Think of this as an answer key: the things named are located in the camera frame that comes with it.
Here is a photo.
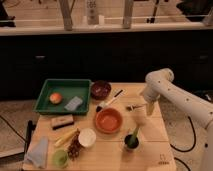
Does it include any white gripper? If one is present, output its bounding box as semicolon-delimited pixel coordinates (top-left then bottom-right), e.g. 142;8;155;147
140;86;160;116

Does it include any silver fork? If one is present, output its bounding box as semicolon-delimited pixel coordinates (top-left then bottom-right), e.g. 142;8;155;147
126;105;144;111

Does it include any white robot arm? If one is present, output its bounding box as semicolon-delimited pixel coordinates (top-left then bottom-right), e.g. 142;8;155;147
141;68;213;171

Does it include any dark cup with green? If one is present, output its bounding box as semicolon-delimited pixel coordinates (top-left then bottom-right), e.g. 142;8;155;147
124;134;139;152

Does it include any white paper cup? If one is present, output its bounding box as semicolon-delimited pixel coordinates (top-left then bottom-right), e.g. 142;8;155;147
78;128;96;148

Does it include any light green cup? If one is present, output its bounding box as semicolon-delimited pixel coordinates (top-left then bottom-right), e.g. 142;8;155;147
52;150;68;168

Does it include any white black dish brush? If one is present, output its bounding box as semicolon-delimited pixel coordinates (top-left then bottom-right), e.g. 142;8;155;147
96;90;123;112

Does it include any orange bowl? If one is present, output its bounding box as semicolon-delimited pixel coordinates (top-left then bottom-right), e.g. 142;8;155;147
95;108;123;134

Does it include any dark maroon bowl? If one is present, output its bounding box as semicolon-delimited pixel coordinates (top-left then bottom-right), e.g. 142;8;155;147
91;80;111;100

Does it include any grey blue sponge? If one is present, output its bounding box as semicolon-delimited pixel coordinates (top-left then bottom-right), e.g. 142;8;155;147
65;96;83;111

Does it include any green plastic tray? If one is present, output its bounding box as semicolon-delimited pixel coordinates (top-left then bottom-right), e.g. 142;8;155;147
34;79;91;115

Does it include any dark grape bunch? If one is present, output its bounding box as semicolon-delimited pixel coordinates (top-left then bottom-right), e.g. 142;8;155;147
68;130;81;160

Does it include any wooden block eraser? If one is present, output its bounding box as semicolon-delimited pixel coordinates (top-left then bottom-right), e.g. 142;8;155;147
51;115;74;130

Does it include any orange peach fruit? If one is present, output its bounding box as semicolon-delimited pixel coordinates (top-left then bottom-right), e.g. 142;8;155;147
49;93;63;104

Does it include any grey blue cloth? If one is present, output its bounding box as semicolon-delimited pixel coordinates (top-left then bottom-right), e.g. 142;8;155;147
24;137;48;169

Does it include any black cable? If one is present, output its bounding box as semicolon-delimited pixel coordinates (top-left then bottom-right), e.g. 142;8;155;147
169;116;198;154

